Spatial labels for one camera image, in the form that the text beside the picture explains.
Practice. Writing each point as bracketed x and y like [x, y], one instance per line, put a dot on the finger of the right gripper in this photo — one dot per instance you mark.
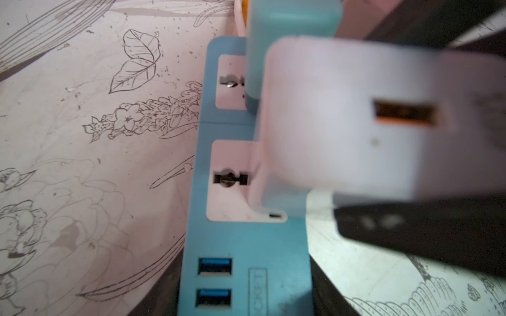
[467, 232]
[433, 24]

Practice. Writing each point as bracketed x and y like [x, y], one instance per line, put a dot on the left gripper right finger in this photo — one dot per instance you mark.
[328, 301]

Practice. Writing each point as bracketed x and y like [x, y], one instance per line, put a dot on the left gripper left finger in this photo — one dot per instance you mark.
[162, 299]

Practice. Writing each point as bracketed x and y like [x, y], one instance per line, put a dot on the blue power strip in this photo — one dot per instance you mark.
[236, 261]

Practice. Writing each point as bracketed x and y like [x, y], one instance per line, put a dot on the white usb charger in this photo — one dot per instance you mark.
[375, 122]

